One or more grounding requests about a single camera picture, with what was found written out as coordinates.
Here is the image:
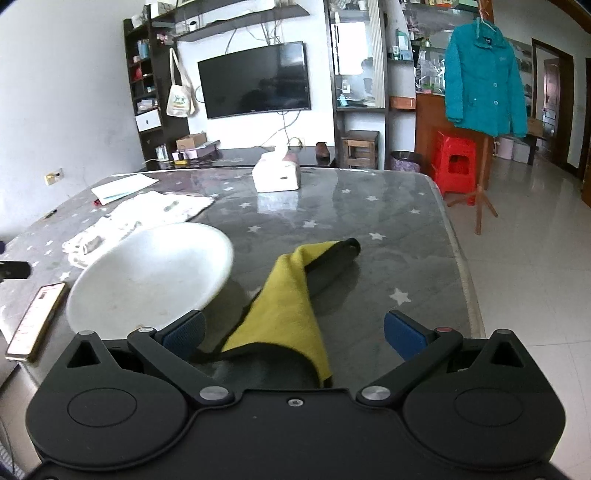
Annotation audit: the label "smartphone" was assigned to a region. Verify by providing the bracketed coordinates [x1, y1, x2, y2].
[6, 281, 69, 362]

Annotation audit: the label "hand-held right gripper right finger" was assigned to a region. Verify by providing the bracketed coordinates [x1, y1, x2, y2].
[356, 310, 525, 408]

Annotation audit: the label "paper sheets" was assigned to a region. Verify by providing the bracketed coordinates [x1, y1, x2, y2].
[91, 173, 160, 206]

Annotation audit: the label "dark wall shelf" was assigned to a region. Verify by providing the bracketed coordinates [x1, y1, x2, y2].
[150, 0, 282, 23]
[175, 4, 311, 43]

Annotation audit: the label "wooden stool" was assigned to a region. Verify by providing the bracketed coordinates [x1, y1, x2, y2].
[342, 130, 380, 170]

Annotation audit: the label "cream tote bag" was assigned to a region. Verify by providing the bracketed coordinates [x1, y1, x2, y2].
[166, 47, 195, 117]

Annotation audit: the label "dark shelf unit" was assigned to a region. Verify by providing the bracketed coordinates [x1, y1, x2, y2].
[122, 18, 190, 161]

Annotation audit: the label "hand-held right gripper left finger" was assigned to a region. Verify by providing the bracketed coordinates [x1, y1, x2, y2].
[67, 310, 234, 408]

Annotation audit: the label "white tissue pack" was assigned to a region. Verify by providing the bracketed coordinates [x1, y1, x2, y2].
[252, 144, 302, 193]

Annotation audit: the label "brown wooden cabinet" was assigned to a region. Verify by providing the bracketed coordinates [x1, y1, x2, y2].
[414, 90, 490, 181]

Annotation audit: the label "wooden coat rack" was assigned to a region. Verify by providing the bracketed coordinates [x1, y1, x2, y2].
[447, 0, 499, 235]

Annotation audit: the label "teal jacket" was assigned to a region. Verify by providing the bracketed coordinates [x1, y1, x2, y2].
[444, 17, 528, 138]

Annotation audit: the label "framed landscape picture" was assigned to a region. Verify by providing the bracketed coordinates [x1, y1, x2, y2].
[505, 37, 534, 100]

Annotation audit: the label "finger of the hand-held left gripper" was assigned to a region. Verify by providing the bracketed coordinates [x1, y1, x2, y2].
[0, 261, 31, 281]

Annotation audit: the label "purple waste bin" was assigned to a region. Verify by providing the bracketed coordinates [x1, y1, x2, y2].
[390, 151, 422, 174]

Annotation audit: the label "red plastic stool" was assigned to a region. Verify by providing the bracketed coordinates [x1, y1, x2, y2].
[431, 130, 477, 206]

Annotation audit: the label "grey star-print tablecloth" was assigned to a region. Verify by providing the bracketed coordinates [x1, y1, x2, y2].
[0, 168, 486, 398]

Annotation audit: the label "white towel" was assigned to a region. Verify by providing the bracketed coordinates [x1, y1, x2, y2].
[62, 191, 217, 269]

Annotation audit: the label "dark wooden door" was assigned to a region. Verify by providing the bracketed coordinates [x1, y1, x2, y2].
[531, 38, 575, 169]

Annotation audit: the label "yellow cleaning cloth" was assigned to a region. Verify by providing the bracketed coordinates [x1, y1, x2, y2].
[191, 237, 362, 388]

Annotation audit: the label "dark television cabinet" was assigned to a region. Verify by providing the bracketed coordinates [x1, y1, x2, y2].
[141, 147, 338, 172]

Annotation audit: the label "purple flat box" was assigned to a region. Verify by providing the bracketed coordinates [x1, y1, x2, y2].
[173, 143, 218, 160]

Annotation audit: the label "glass display cabinet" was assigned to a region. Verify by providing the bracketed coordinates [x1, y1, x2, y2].
[323, 0, 416, 169]

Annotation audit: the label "wall-mounted television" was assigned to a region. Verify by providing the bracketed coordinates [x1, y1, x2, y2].
[198, 41, 311, 120]

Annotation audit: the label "white bowl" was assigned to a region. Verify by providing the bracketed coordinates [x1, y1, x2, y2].
[66, 222, 235, 340]

